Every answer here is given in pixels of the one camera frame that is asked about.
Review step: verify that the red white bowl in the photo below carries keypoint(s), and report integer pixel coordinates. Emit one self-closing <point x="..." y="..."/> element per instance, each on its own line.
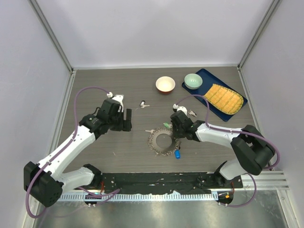
<point x="165" y="84"/>

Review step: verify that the metal key organizer disc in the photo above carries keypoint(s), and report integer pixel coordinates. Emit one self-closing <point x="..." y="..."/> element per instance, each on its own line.
<point x="162" y="142"/>

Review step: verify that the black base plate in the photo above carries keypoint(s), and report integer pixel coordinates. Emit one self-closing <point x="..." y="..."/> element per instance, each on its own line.
<point x="160" y="183"/>

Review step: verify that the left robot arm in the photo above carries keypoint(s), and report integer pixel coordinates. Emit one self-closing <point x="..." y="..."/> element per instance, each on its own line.
<point x="46" y="179"/>

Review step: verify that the blue key tag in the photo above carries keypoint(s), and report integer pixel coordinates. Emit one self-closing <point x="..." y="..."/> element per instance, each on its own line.
<point x="177" y="154"/>

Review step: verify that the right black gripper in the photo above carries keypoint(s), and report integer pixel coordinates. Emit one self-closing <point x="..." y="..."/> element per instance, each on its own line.
<point x="175" y="133"/>

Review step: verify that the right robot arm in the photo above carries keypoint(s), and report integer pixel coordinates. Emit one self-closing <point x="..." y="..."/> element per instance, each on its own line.
<point x="253" y="152"/>

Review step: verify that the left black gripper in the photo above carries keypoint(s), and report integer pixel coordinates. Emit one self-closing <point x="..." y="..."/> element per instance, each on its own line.
<point x="125" y="125"/>

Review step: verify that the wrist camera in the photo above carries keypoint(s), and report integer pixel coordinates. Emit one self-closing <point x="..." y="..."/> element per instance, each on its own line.
<point x="180" y="108"/>
<point x="118" y="98"/>

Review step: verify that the key with black-white tag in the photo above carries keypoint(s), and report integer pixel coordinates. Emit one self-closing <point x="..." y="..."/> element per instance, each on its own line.
<point x="143" y="104"/>

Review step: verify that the key with black tag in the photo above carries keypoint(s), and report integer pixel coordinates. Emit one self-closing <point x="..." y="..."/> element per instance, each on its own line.
<point x="192" y="113"/>

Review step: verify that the light green bowl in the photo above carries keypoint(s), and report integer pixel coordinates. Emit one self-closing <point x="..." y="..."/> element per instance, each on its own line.
<point x="193" y="81"/>

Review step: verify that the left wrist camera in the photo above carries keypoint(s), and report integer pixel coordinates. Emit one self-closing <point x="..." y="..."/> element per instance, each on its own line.
<point x="118" y="98"/>

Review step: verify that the yellow woven mat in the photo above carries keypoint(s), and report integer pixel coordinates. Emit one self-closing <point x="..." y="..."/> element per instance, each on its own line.
<point x="224" y="99"/>

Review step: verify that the white slotted cable duct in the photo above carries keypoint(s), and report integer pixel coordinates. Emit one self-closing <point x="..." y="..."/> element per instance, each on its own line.
<point x="175" y="196"/>

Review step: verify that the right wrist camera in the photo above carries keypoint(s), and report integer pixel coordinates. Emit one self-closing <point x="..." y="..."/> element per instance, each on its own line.
<point x="180" y="108"/>

